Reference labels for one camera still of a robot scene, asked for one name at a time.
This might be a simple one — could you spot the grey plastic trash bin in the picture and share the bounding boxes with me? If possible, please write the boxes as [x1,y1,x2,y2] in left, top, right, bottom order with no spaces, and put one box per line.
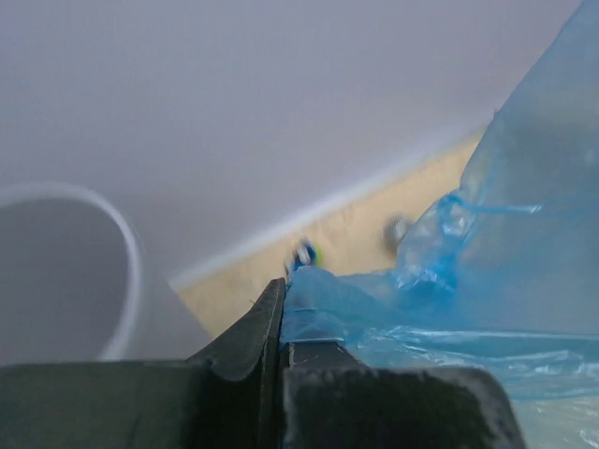
[1,184,211,366]

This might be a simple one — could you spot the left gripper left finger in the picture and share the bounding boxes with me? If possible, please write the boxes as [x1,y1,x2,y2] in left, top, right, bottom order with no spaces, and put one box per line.
[1,279,285,448]

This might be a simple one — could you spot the blue plastic trash bag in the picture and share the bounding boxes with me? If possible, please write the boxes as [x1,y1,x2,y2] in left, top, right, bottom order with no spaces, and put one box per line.
[281,1,598,399]

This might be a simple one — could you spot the colourful toy car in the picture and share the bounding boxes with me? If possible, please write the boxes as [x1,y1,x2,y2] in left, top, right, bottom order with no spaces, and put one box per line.
[285,239,323,275]

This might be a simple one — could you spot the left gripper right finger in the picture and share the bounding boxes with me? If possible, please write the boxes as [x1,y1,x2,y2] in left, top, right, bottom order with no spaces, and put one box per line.
[280,342,526,448]

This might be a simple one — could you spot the purple glitter toy microphone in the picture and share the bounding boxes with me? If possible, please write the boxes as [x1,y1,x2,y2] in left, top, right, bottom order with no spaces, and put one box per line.
[383,214,412,251]

